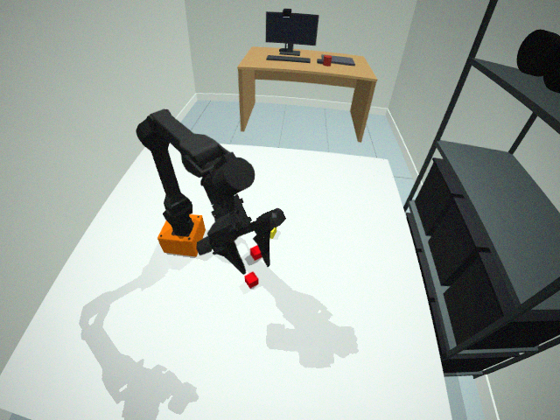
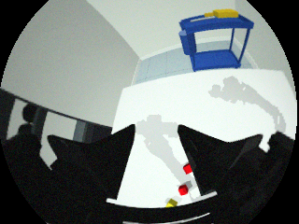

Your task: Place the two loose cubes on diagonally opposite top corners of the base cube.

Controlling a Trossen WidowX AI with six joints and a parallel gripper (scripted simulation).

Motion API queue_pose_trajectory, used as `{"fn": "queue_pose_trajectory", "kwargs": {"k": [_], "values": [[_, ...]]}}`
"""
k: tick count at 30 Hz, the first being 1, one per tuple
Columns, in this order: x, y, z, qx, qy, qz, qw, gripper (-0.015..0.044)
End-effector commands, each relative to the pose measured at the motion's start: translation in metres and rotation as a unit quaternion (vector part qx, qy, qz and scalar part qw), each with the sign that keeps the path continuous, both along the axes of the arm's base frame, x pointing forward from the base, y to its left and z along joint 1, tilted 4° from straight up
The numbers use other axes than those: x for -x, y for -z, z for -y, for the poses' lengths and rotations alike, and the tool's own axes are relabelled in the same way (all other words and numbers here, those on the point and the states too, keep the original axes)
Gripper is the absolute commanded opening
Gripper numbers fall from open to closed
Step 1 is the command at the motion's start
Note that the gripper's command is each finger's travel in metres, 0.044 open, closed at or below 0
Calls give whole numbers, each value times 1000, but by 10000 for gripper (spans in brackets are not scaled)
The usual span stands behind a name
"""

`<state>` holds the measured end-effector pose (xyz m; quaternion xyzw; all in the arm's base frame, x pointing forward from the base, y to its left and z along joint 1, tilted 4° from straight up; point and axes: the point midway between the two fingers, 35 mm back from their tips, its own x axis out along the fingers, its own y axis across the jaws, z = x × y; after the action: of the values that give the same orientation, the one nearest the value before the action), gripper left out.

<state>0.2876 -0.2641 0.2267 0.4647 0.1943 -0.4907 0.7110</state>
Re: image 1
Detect red cube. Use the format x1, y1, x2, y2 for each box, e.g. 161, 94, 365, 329
249, 246, 262, 260
244, 272, 259, 289

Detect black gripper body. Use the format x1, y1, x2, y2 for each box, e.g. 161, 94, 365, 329
196, 194, 286, 256

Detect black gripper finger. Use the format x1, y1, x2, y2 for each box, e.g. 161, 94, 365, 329
252, 228, 274, 267
213, 241, 247, 275

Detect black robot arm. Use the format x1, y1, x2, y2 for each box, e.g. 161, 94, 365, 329
136, 108, 255, 248

